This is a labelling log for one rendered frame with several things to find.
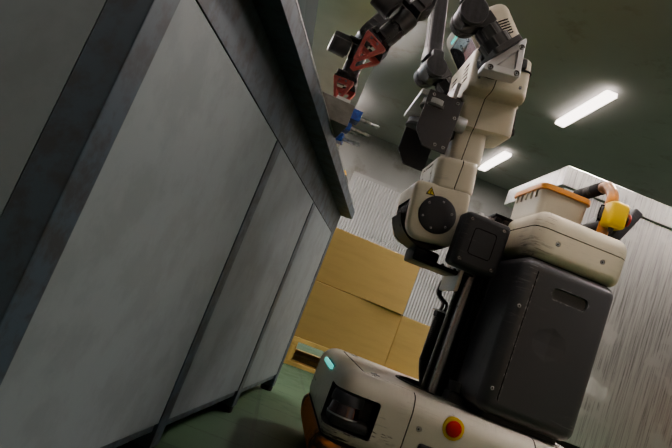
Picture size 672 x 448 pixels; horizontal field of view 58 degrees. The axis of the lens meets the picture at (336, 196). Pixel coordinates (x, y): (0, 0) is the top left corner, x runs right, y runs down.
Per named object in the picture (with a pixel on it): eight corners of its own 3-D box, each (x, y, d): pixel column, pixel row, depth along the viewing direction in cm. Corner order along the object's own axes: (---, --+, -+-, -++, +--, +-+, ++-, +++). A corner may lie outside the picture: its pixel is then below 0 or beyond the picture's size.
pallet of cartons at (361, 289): (243, 347, 347) (298, 211, 361) (251, 332, 459) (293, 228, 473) (485, 441, 352) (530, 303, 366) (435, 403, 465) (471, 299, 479)
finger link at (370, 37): (346, 46, 153) (374, 24, 154) (343, 57, 160) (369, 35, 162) (365, 66, 153) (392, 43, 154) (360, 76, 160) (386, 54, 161)
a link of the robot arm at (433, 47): (459, -30, 216) (445, -13, 225) (425, -44, 212) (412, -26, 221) (447, 79, 200) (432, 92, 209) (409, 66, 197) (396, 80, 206)
